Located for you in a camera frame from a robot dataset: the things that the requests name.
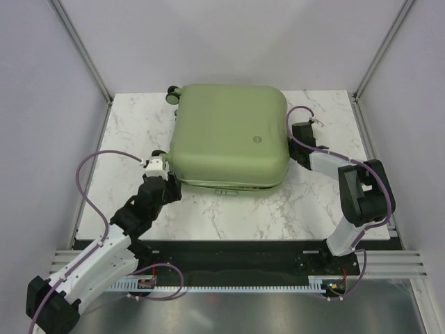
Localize green hard-shell suitcase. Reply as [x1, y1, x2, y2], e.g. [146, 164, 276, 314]
[161, 83, 290, 192]

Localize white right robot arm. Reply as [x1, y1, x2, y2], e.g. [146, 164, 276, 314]
[286, 121, 396, 274]

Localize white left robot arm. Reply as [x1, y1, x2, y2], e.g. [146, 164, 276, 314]
[26, 172, 181, 333]

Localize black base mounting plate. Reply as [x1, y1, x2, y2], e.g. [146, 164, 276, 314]
[136, 241, 360, 283]

